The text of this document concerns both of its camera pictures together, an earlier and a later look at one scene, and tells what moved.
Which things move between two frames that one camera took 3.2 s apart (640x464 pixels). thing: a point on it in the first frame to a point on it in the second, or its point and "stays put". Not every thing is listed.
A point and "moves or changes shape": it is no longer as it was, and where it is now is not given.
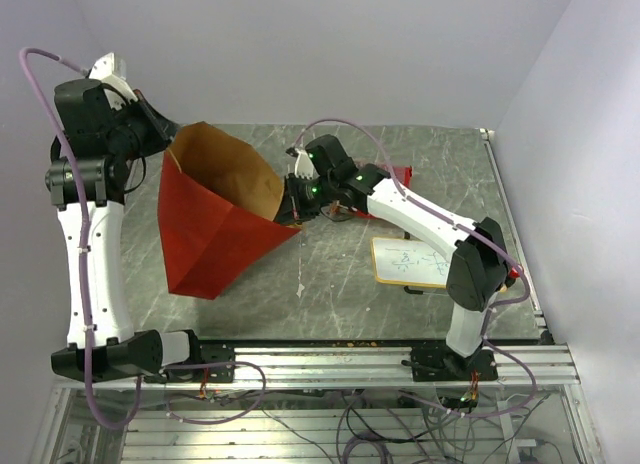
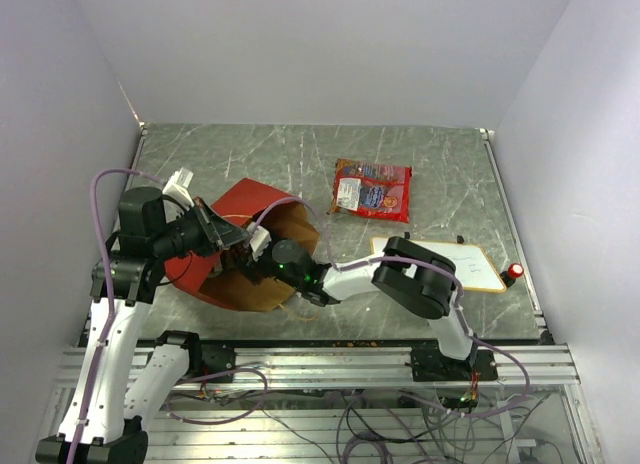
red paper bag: (218, 205) moves or changes shape
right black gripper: (292, 209) to (249, 269)
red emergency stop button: (513, 273) stays put
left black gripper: (162, 128) to (216, 232)
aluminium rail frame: (332, 405) stays put
